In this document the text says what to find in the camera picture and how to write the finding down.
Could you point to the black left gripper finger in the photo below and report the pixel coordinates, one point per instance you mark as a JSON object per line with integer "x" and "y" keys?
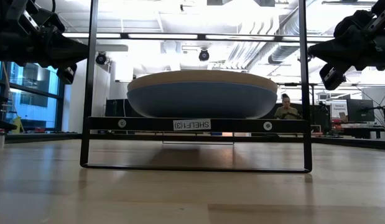
{"x": 71, "y": 53}

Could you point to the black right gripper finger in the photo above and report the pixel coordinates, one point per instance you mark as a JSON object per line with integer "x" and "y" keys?
{"x": 326, "y": 53}

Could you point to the beige round plate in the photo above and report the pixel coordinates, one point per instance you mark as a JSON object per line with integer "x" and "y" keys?
{"x": 201, "y": 76}

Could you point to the blue round plate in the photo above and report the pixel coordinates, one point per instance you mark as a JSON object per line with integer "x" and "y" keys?
{"x": 201, "y": 101}

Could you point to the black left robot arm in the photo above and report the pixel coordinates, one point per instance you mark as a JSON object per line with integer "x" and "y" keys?
{"x": 5, "y": 28}

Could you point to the white printed sign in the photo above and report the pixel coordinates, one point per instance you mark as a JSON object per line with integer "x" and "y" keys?
{"x": 339, "y": 110}

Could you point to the black computer monitor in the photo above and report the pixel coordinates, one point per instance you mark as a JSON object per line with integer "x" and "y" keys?
{"x": 360, "y": 110}

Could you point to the person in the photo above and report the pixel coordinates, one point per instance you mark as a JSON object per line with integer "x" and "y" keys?
{"x": 287, "y": 110}

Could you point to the yellow bottle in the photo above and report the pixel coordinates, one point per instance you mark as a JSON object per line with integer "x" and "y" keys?
{"x": 16, "y": 125}

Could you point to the silver metal cylinder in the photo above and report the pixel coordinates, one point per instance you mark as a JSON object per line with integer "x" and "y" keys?
{"x": 0, "y": 139}

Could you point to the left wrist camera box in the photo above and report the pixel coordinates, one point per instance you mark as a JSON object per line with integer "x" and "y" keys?
{"x": 67, "y": 74}

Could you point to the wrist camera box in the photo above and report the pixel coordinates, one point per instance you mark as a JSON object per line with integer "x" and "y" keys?
{"x": 67, "y": 74}
{"x": 332, "y": 77}

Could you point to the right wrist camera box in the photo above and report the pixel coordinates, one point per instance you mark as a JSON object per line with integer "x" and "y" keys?
{"x": 332, "y": 77}

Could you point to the round black ceiling camera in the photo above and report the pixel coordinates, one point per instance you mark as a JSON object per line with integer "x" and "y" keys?
{"x": 203, "y": 55}
{"x": 101, "y": 58}

